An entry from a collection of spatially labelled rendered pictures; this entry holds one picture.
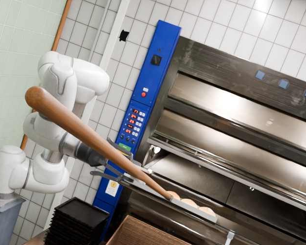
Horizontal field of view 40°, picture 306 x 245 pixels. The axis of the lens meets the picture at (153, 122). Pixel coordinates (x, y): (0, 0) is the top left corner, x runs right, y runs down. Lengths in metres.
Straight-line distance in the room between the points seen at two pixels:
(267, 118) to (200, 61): 0.55
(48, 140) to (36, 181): 0.83
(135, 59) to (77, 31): 0.47
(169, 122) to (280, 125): 0.71
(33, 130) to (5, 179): 0.81
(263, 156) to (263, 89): 0.42
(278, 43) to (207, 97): 0.55
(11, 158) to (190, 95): 1.20
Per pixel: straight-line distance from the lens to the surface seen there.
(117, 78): 2.87
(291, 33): 2.70
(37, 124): 1.38
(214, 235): 2.86
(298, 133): 2.70
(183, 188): 2.82
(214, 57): 2.71
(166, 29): 2.76
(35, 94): 0.56
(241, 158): 2.72
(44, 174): 2.16
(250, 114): 2.69
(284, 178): 2.73
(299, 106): 2.69
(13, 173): 2.16
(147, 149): 2.83
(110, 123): 2.90
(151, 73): 2.76
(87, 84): 1.89
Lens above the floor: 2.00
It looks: 10 degrees down
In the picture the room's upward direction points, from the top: 21 degrees clockwise
